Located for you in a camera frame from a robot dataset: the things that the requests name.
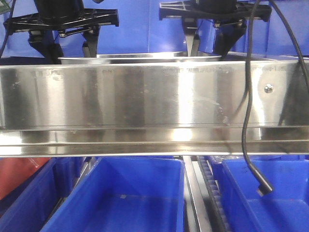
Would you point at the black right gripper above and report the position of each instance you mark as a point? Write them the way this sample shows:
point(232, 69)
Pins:
point(228, 16)

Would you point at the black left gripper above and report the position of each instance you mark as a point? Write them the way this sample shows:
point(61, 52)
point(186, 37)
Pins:
point(68, 17)

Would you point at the silver metal tray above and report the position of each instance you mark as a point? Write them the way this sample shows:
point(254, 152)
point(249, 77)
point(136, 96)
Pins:
point(157, 57)

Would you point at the upper blue crate right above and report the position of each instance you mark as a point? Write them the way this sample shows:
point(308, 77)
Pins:
point(271, 38)

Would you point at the blue crate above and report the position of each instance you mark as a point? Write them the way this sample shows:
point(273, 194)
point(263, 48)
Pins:
point(139, 31)
point(271, 38)

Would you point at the upper blue crate centre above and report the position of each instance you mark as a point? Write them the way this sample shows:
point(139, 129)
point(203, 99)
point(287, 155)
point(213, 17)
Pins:
point(139, 31)

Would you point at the red sheet object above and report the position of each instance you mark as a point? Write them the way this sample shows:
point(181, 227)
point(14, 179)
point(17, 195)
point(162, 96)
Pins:
point(15, 171)

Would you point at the roller conveyor track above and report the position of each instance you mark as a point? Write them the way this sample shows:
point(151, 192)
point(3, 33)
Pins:
point(203, 211)

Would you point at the lower blue bin centre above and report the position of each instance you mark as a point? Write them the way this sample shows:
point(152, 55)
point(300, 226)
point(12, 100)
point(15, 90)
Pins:
point(125, 195)

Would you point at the blue bin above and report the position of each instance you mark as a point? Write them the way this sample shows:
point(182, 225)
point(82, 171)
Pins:
point(28, 207)
point(125, 195)
point(285, 209)

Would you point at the lower blue bin left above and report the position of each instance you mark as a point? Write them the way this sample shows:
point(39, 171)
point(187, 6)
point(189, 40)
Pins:
point(28, 207)

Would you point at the lower blue bin right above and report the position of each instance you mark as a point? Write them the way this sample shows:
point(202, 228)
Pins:
point(285, 209)

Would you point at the stainless steel shelf front rail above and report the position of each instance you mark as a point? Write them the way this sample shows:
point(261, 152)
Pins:
point(190, 108)

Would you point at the screw in steel rail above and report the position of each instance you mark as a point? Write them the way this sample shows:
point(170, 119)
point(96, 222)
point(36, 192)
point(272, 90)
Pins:
point(269, 88)

